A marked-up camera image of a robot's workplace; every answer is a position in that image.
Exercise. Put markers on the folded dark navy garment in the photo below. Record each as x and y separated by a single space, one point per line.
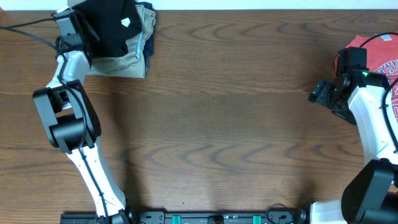
145 46

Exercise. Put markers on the folded khaki pants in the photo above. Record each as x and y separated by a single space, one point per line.
116 66

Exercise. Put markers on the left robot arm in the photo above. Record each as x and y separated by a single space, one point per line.
72 125

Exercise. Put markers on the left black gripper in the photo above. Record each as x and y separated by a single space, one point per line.
96 37

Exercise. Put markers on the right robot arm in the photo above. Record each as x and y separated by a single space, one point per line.
363 98

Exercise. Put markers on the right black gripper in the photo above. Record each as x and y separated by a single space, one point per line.
321 94

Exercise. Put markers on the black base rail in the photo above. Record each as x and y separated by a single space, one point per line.
277 213

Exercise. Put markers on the black athletic pants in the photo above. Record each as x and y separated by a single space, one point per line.
114 21

